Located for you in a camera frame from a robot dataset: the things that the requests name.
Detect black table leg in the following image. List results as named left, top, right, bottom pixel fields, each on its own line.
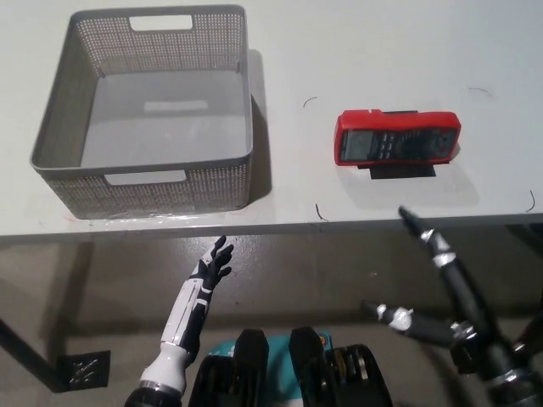
left=0, top=314, right=59, bottom=387

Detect grey perforated plastic basket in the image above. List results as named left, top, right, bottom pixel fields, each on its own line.
left=28, top=3, right=255, bottom=220

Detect black tape strip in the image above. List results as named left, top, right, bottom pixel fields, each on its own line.
left=357, top=162, right=438, bottom=181

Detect red digital multimeter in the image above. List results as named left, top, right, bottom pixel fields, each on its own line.
left=333, top=109, right=462, bottom=167

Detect black table foot plate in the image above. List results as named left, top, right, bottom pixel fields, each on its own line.
left=56, top=349, right=112, bottom=390

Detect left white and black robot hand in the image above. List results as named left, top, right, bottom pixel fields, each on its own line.
left=141, top=235, right=235, bottom=390

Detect black and teal robot torso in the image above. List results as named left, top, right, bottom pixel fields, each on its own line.
left=190, top=325, right=392, bottom=407

